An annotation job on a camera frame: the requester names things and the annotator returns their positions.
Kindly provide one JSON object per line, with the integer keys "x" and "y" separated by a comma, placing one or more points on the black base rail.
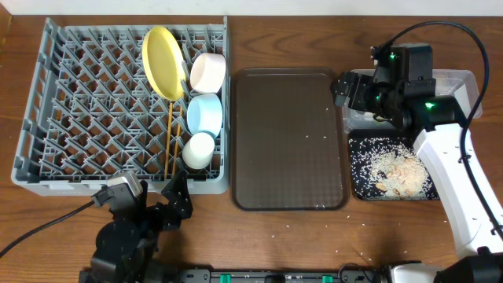
{"x": 255, "y": 276}

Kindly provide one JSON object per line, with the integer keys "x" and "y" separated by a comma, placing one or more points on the clear plastic waste bin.
{"x": 460, "y": 84}

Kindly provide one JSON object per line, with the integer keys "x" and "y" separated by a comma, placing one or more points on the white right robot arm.
{"x": 402, "y": 91}

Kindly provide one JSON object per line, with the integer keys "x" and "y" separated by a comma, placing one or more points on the grey plastic dish rack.
{"x": 91, "y": 114}

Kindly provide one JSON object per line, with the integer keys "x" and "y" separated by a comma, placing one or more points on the dark brown serving tray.
{"x": 288, "y": 148}

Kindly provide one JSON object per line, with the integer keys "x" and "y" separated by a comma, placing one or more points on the rice and food scraps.
{"x": 397, "y": 171}

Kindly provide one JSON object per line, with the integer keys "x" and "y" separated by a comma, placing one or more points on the light blue bowl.
{"x": 205, "y": 115}

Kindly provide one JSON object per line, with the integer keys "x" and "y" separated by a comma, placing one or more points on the yellow plate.
{"x": 162, "y": 61}

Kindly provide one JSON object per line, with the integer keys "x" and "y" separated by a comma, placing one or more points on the small pale green cup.
{"x": 198, "y": 151}

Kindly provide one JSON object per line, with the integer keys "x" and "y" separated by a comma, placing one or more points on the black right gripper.
{"x": 361, "y": 84}

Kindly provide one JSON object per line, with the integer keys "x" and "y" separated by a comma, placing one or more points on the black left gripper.
{"x": 158, "y": 215}

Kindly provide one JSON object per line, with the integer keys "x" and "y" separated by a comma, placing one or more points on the wooden chopstick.
{"x": 168, "y": 143}
{"x": 178, "y": 132}

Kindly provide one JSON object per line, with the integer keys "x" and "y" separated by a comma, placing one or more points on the pink white bowl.
{"x": 208, "y": 73}

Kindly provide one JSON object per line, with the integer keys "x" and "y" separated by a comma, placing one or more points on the black waste tray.
{"x": 393, "y": 169}

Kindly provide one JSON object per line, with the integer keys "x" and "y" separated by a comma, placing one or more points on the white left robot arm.
{"x": 126, "y": 245}

